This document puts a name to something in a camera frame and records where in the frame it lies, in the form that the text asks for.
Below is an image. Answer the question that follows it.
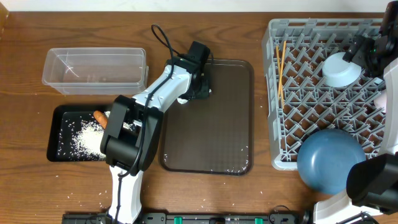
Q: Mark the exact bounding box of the dark blue plate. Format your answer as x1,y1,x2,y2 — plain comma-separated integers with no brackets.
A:
297,129,366,195

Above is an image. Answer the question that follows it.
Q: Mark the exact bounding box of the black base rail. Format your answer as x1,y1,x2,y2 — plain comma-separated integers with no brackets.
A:
61,213,313,224

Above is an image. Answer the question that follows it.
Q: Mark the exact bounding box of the white rice pile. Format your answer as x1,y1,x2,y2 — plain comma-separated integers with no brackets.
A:
57,111,137,161

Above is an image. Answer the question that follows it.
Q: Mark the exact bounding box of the white pink cup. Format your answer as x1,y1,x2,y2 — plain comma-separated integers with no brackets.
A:
374,90,387,113

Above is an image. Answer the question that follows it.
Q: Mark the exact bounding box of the wooden chopstick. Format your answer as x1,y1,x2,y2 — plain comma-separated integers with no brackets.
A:
278,40,286,99
276,45,284,109

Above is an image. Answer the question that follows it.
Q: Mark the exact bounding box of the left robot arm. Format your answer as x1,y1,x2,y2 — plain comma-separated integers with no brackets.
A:
100,41,211,223

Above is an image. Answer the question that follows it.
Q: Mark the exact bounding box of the clear plastic bin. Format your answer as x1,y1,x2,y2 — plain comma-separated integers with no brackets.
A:
42,47,149,95

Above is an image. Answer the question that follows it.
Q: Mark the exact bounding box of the orange carrot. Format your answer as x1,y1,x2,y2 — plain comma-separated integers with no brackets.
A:
93,111,108,129

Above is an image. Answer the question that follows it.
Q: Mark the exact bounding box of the black plastic tray bin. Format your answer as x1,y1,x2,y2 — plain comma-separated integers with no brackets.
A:
47,104,111,162

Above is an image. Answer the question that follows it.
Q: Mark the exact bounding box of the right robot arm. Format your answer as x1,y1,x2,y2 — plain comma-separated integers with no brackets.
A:
308,1,397,224

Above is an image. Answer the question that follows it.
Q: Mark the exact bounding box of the light blue bowl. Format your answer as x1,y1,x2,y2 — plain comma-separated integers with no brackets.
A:
322,52,362,88

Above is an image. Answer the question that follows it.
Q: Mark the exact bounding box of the dark brown serving tray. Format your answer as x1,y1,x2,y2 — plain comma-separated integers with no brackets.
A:
159,60,254,176

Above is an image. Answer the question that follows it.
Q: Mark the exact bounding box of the grey dishwasher rack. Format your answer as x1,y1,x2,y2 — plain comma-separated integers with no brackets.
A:
262,19,397,170

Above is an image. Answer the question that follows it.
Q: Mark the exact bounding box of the white paper napkin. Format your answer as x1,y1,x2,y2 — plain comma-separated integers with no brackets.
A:
177,89,212,105

